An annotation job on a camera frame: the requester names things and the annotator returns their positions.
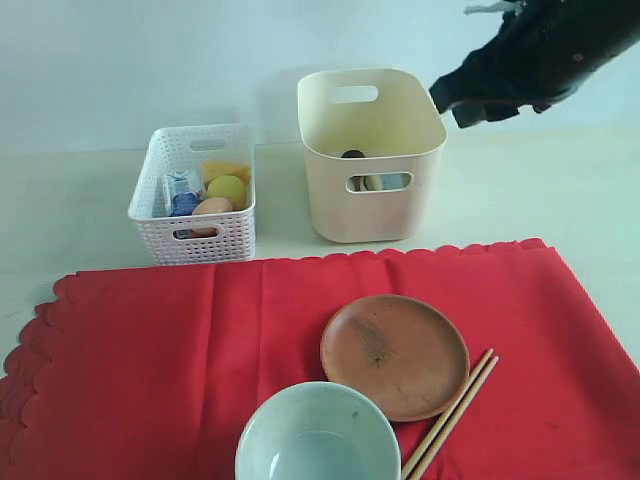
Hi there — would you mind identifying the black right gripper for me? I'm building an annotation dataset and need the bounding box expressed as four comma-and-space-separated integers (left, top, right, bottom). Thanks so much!
429, 0, 639, 129

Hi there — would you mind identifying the dark wooden spoon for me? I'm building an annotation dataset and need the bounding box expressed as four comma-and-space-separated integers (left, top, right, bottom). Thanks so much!
341, 149, 366, 192

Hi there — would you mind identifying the yellow lemon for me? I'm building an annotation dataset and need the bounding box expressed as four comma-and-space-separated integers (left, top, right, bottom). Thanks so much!
207, 175, 247, 210

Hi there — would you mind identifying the yellow cheese wedge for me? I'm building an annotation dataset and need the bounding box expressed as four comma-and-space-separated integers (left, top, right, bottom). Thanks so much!
201, 160, 251, 185

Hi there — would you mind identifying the brown egg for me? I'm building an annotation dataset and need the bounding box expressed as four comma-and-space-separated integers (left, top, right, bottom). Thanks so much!
192, 197, 234, 237

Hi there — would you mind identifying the blue white milk carton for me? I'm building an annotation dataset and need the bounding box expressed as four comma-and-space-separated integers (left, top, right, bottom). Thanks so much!
161, 169, 205, 217

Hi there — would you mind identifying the stainless steel cup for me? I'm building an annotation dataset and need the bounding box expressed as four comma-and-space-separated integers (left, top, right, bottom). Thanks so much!
363, 172, 412, 191

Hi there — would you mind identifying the cream plastic bin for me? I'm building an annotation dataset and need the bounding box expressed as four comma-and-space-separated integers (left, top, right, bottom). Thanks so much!
297, 69, 448, 243

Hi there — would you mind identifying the brown wooden plate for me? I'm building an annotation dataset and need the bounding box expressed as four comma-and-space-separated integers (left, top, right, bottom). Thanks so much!
320, 294, 470, 422

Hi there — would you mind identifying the left bamboo chopstick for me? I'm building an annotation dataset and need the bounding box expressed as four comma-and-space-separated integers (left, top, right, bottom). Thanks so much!
400, 348, 494, 479

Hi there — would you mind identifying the white perforated plastic basket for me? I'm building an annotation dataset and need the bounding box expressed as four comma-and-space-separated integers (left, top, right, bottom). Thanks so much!
128, 123, 256, 265

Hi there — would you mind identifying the pale green ceramic bowl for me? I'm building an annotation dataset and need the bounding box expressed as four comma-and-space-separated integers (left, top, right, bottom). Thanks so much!
235, 381, 401, 479

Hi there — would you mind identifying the red scalloped table cloth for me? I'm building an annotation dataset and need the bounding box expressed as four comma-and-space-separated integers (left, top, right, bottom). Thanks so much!
1, 239, 639, 479

